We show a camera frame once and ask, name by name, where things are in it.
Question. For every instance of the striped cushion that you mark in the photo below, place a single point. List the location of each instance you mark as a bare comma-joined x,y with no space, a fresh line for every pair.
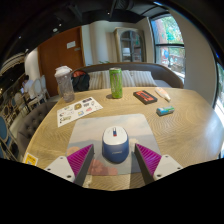
127,79
99,80
145,79

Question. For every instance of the grey floral print mouse pad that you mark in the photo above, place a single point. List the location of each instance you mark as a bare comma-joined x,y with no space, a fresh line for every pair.
86,133

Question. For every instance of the small teal and white box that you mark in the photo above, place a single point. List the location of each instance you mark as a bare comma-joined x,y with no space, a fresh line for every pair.
165,110

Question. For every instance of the white and blue computer mouse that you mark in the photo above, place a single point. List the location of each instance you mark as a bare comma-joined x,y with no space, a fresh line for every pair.
115,145

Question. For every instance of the white sticker sheet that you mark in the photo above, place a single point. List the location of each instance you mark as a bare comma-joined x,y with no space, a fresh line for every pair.
78,110

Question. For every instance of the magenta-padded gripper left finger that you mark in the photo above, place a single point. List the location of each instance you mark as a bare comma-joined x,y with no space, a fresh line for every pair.
61,168

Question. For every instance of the clear shaker bottle white lid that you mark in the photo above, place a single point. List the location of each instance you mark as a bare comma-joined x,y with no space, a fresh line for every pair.
65,85

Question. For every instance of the blue chair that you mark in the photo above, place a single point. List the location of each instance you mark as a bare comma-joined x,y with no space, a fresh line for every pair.
6,136

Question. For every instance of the group of white chairs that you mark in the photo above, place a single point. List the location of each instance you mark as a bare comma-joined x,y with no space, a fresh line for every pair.
36,91

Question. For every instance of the white squeeze tube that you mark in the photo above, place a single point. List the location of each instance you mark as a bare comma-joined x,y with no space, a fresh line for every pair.
162,93

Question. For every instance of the person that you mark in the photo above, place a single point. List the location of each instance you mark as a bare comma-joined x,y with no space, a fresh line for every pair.
27,85

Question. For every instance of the brown curved sofa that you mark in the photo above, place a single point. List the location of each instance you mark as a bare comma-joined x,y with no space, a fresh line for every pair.
163,73

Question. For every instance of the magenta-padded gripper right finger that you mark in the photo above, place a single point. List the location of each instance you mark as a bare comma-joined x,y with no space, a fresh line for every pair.
164,166

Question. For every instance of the white sign on door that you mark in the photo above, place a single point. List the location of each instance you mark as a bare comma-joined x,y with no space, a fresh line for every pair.
71,44

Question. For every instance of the window with dark frame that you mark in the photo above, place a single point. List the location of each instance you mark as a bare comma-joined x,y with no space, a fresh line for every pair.
168,50
220,106

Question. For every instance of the brown wooden door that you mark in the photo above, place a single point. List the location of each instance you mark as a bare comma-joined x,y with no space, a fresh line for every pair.
56,60

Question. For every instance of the yellow sticker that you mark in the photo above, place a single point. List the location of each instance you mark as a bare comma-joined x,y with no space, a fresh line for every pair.
30,159

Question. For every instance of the black backpack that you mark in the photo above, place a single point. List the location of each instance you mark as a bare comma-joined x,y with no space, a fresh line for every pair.
81,81

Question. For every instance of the grey tufted chair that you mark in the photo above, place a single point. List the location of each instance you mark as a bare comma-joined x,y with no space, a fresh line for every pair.
33,123

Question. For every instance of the green drink can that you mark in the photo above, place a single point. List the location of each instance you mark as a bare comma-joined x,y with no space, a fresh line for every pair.
116,83

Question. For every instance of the black box with red print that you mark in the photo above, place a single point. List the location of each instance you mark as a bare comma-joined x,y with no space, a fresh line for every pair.
145,97

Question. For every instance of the arched glass door cabinet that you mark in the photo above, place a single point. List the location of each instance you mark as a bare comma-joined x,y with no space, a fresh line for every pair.
130,45

